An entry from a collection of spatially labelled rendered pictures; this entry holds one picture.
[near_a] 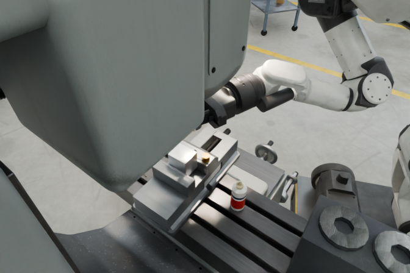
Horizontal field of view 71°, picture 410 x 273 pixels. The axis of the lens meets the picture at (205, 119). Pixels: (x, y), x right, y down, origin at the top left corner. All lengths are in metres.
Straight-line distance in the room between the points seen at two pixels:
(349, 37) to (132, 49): 0.65
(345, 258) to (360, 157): 1.92
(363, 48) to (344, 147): 1.75
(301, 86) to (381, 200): 0.88
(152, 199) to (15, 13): 0.63
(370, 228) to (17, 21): 0.65
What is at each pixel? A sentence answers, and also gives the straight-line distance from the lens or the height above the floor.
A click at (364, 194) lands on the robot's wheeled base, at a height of 0.57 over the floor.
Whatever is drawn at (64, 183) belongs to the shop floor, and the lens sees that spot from 2.29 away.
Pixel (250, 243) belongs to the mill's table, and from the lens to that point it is 0.81.
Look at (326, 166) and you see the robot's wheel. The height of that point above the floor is 0.58.
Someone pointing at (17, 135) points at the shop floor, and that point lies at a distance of 2.84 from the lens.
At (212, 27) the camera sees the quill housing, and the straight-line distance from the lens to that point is 0.43.
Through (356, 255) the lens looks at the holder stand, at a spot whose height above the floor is 1.12.
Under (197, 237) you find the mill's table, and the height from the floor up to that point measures 0.93.
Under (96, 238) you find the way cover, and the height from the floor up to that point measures 0.92.
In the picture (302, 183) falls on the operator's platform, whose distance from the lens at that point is 1.65.
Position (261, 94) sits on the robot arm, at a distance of 0.71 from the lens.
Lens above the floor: 1.65
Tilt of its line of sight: 41 degrees down
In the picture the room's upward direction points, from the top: straight up
